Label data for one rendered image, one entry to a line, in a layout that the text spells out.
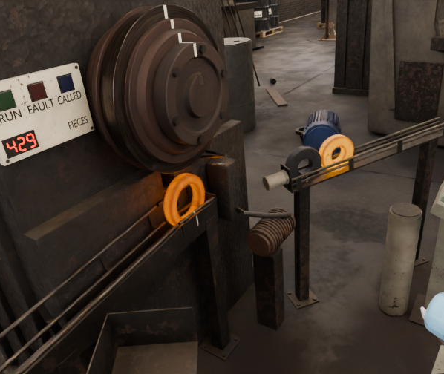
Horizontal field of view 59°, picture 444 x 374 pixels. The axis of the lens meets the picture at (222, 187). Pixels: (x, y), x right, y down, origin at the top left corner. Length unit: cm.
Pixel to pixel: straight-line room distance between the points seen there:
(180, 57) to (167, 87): 9
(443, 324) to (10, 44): 103
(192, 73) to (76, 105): 31
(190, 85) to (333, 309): 129
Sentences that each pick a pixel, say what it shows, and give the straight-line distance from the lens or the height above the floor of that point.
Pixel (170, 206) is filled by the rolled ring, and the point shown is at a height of 78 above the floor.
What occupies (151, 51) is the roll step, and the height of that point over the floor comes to 125.
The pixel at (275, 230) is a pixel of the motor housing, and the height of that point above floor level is 52.
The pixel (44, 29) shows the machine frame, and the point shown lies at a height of 133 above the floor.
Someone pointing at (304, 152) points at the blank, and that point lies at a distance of 159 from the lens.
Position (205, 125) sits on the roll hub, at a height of 102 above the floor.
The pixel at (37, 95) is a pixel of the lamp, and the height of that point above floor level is 119.
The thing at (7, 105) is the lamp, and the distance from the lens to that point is 102.
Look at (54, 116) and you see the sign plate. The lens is 108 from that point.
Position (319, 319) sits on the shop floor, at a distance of 193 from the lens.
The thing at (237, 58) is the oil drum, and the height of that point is 75.
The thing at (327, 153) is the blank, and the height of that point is 74.
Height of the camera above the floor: 138
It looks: 27 degrees down
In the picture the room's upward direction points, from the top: 6 degrees counter-clockwise
